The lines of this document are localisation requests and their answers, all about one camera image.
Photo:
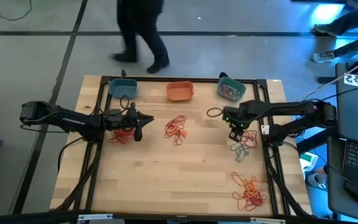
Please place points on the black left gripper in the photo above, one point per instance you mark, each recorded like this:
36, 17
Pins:
132, 119

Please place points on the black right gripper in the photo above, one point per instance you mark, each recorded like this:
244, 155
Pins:
242, 126

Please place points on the small red rubber band cluster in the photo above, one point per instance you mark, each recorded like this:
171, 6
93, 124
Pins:
250, 138

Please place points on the red rubber band pile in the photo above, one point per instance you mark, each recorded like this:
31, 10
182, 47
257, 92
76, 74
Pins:
121, 135

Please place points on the mixed red orange band pile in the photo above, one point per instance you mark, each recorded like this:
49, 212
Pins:
174, 129

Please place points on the dark red rubber band heap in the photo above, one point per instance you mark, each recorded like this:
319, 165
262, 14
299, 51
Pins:
230, 91

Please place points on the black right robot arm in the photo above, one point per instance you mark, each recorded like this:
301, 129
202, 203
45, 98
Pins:
291, 109

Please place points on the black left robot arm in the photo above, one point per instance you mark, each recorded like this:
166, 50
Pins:
73, 122

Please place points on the grey rubber band cluster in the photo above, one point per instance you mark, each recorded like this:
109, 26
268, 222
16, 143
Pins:
239, 152

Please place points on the blue plastic basket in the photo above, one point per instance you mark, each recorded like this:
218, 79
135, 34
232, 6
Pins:
123, 88

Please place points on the orange plastic basket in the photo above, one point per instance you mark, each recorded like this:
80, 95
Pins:
180, 91

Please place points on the black clamp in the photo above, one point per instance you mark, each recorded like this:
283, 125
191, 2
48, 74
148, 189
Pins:
123, 73
224, 75

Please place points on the green plastic basket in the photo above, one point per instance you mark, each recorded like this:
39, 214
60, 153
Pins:
224, 81

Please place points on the large orange red band pile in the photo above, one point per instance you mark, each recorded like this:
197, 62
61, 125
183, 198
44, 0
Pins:
250, 193

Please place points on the green white box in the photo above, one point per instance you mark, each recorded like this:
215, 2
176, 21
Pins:
308, 160

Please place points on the person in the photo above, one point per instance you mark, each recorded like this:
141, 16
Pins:
141, 31

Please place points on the white mug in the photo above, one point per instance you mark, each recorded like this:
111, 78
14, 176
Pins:
317, 180

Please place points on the person's shoe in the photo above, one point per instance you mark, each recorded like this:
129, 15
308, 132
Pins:
323, 57
325, 29

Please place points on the grey side table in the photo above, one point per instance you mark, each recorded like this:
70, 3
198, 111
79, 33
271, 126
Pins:
356, 112

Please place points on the white rod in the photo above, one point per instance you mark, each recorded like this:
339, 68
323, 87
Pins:
346, 71

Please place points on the white printed label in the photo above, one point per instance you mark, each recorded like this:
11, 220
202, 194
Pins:
356, 80

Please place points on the person's leg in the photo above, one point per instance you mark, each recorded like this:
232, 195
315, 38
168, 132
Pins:
353, 20
356, 46

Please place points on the black rig crossbar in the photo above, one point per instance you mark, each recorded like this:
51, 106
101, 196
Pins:
26, 217

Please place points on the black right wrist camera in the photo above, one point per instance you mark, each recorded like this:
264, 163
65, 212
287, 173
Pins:
231, 113

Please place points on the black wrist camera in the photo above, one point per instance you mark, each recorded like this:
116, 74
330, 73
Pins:
231, 113
113, 115

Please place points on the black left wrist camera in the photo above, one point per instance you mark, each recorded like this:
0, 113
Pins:
113, 115

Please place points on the black aluminium table frame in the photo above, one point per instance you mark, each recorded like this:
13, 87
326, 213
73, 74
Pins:
182, 79

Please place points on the silver bracket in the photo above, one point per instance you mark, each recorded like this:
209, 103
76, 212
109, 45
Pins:
95, 216
267, 220

